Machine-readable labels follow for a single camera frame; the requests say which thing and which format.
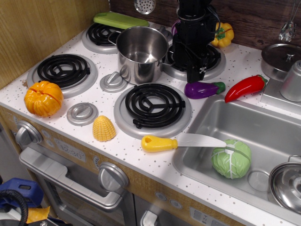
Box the green toy cabbage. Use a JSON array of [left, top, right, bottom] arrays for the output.
[[211, 139, 252, 179]]

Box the silver pan with lid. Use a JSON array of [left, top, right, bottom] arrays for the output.
[[261, 43, 301, 81]]

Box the back left black burner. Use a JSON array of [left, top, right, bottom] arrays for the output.
[[81, 23, 123, 54]]

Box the front left black burner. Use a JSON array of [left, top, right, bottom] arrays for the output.
[[27, 54, 98, 98]]

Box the upper silver stove knob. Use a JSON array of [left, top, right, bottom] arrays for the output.
[[100, 72, 128, 93]]

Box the hanging perforated ladle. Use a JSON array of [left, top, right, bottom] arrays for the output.
[[134, 0, 156, 15]]

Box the lower silver stove knob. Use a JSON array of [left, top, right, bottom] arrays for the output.
[[67, 103, 98, 126]]

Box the yellow toy corn piece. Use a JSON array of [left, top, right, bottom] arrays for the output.
[[93, 115, 116, 142]]

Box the orange toy pumpkin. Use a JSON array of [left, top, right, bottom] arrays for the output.
[[24, 81, 64, 117]]

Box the yellow handled toy knife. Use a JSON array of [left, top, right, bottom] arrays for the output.
[[141, 133, 227, 153]]

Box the blue object with cable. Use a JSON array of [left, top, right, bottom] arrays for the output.
[[0, 178, 44, 226]]

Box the hanging glass utensil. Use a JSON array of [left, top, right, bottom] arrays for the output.
[[278, 0, 301, 43]]

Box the silver metal cup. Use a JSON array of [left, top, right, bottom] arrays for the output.
[[280, 60, 301, 102]]

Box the back right black burner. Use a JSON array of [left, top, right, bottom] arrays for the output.
[[162, 44, 226, 81]]

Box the left oven front knob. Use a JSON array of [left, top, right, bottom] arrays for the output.
[[16, 120, 43, 146]]

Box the black burner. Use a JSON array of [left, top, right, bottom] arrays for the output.
[[81, 23, 123, 54], [162, 44, 226, 81], [113, 83, 192, 139], [27, 54, 98, 98]]

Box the front right black burner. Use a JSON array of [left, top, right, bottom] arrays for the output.
[[113, 83, 192, 139]]

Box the silver stove knob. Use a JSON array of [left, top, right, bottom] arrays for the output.
[[67, 103, 98, 126], [100, 72, 128, 93]]

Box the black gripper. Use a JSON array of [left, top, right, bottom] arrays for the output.
[[172, 14, 217, 83]]

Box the oven clock display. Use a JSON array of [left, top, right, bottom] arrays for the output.
[[54, 138, 86, 162]]

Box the right oven front knob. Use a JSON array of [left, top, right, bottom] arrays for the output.
[[98, 161, 129, 192]]

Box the oven knob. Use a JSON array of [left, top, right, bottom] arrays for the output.
[[16, 120, 43, 146], [98, 161, 129, 192]]

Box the green cutting board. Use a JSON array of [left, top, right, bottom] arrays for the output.
[[93, 12, 149, 29]]

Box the silver oven door handle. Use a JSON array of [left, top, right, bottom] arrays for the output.
[[19, 147, 122, 212]]

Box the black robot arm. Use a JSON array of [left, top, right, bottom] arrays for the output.
[[173, 0, 220, 83]]

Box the stainless steel pot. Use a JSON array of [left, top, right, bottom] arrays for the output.
[[108, 26, 169, 85]]

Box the silver sink basin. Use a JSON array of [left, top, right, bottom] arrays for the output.
[[173, 96, 301, 225]]

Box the red toy chili pepper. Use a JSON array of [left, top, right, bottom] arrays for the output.
[[224, 75, 268, 103]]

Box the yellow toy bell pepper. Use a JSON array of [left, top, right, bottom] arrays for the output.
[[211, 23, 234, 48]]

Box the purple toy eggplant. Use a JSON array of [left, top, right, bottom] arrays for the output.
[[184, 81, 226, 99]]

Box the purple striped toy onion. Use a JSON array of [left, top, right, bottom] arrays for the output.
[[171, 19, 181, 36]]

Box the steel pot in sink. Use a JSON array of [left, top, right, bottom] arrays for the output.
[[268, 155, 301, 214]]

